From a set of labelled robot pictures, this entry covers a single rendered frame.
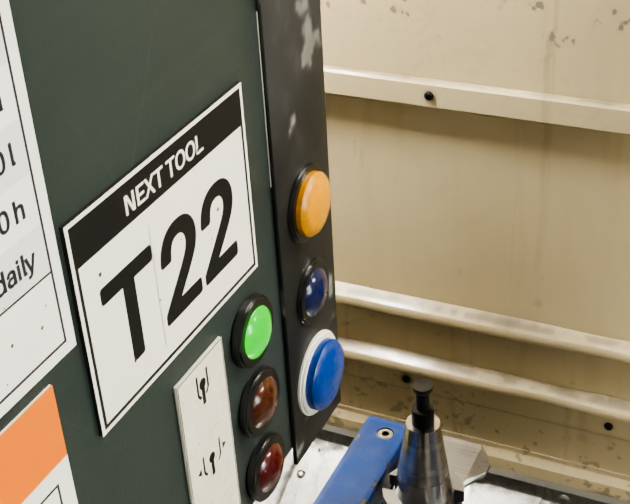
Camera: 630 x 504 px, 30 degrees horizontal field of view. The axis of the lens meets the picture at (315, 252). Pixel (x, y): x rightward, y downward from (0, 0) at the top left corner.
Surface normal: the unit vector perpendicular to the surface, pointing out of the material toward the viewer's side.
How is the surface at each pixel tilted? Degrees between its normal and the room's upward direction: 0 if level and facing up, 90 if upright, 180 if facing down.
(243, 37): 90
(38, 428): 90
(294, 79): 90
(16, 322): 90
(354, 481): 0
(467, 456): 0
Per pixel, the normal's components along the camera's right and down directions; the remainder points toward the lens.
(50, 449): 0.91, 0.18
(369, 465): -0.05, -0.85
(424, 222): -0.42, 0.50
